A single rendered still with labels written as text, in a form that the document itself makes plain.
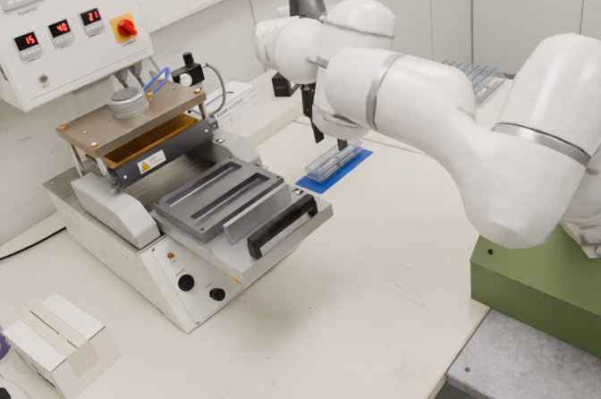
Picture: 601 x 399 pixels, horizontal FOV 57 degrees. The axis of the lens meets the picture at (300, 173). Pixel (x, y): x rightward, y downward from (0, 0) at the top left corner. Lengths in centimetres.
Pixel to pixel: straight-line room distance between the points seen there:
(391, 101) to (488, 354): 52
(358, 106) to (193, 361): 61
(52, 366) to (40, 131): 75
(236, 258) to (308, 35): 38
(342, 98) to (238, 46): 131
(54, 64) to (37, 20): 9
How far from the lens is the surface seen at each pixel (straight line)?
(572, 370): 105
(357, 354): 105
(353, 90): 73
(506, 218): 65
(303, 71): 91
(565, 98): 66
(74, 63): 132
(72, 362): 114
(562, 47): 69
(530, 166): 64
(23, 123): 166
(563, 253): 102
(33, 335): 121
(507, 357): 105
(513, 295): 106
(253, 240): 91
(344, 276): 119
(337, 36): 85
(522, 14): 338
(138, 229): 111
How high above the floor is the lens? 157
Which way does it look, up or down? 32 degrees down
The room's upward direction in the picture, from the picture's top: 12 degrees counter-clockwise
